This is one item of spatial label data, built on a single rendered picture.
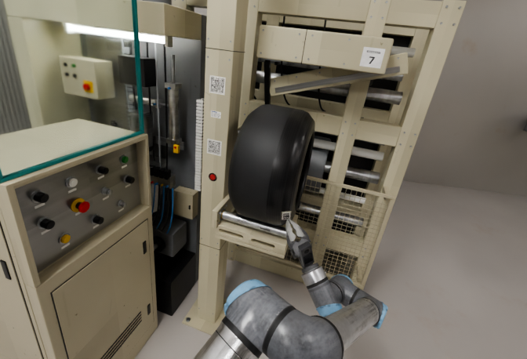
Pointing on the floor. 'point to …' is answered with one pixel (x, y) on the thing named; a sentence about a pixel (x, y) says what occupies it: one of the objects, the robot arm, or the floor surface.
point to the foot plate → (202, 320)
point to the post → (237, 5)
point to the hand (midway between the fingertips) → (289, 221)
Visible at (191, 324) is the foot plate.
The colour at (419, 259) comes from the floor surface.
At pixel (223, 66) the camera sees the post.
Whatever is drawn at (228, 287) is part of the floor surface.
